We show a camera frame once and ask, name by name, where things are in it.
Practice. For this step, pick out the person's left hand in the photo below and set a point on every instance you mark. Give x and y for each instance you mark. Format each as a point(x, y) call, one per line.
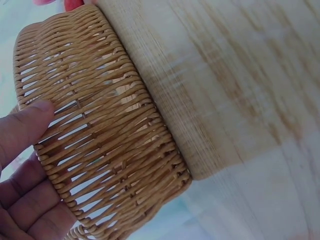
point(22, 190)

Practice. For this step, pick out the woven wicker basket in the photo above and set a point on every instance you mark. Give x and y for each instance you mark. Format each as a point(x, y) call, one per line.
point(105, 130)

